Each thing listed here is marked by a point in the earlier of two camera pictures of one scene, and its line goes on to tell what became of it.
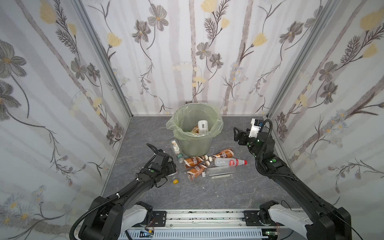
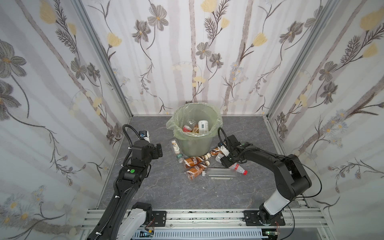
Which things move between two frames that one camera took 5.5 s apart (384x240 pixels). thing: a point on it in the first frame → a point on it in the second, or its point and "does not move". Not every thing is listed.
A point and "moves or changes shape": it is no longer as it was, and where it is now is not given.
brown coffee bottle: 227,153 moves or changes shape
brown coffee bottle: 197,170 does not move
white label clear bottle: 203,127 does not move
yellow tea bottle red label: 195,129 does not move
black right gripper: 241,136 → 227,157
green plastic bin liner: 187,116 does not move
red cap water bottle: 222,162 moves or changes shape
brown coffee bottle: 194,160 does not move
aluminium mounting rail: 205,219 does not move
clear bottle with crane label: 176,150 does not move
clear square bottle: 220,172 does not move
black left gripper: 170,167 → 157,150
